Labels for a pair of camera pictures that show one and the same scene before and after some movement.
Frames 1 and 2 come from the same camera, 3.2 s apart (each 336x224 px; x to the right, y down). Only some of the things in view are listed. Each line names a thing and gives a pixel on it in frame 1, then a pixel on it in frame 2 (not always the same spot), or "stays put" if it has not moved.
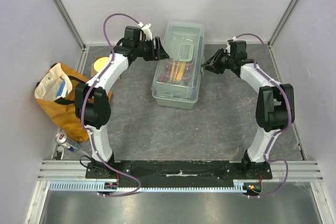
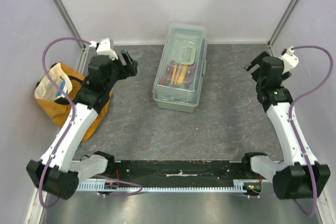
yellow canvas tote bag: x=55 y=95 stays put
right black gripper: x=218 y=60 -> x=258 y=62
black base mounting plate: x=181 y=173 stays put
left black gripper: x=161 y=54 -> x=126 y=69
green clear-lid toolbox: x=177 y=81 stays put
